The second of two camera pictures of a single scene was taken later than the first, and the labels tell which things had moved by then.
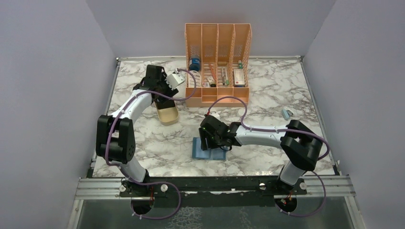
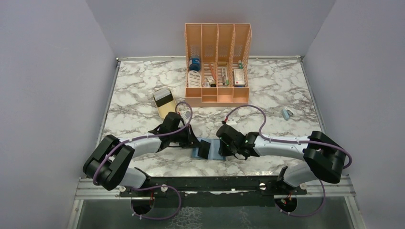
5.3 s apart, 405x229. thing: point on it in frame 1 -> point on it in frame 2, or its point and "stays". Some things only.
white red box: (239, 78) stays
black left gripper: (170, 91) -> (191, 141)
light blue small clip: (286, 113) stays
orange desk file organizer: (218, 55) stays
